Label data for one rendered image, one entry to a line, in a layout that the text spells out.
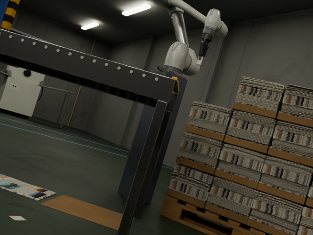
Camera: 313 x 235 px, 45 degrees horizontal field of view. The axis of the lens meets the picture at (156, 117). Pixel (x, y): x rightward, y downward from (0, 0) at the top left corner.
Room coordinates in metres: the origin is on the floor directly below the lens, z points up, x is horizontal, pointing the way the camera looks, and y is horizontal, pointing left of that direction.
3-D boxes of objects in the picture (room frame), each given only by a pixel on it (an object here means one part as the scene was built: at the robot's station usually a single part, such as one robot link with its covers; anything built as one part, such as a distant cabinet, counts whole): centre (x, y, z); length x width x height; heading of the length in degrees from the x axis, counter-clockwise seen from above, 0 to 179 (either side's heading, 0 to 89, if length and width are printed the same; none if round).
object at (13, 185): (2.16, 0.64, 0.00); 0.37 x 0.28 x 0.01; 84
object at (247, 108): (2.49, -0.63, 0.86); 0.29 x 0.16 x 0.04; 63
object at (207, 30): (2.84, -0.19, 1.39); 0.09 x 0.09 x 0.06
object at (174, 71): (2.91, 0.00, 1.03); 0.22 x 0.18 x 0.06; 119
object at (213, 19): (2.85, -0.20, 1.50); 0.13 x 0.11 x 0.16; 145
